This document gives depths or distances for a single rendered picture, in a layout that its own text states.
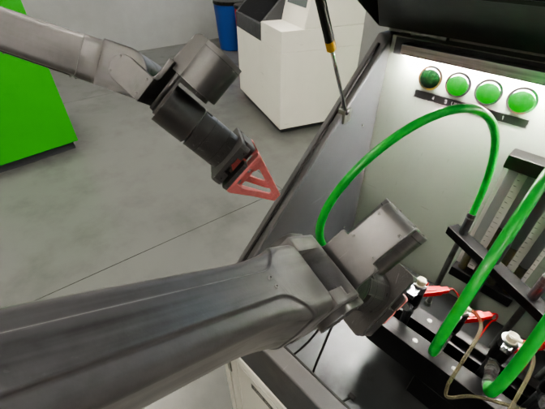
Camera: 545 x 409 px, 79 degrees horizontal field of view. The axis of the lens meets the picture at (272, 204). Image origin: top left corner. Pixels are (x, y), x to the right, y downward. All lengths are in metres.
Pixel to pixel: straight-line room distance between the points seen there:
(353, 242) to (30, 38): 0.47
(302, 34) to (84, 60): 2.90
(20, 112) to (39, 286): 1.67
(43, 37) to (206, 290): 0.44
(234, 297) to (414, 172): 0.79
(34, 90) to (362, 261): 3.40
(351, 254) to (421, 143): 0.61
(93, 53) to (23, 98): 3.07
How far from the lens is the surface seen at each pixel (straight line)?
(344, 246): 0.33
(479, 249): 0.84
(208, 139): 0.46
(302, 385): 0.73
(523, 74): 0.77
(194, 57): 0.47
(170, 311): 0.17
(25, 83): 3.54
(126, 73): 0.47
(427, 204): 0.97
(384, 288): 0.43
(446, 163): 0.90
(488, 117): 0.65
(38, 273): 2.55
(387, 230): 0.32
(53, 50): 0.55
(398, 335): 0.78
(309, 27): 3.34
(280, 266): 0.24
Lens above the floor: 1.62
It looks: 39 degrees down
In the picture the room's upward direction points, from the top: straight up
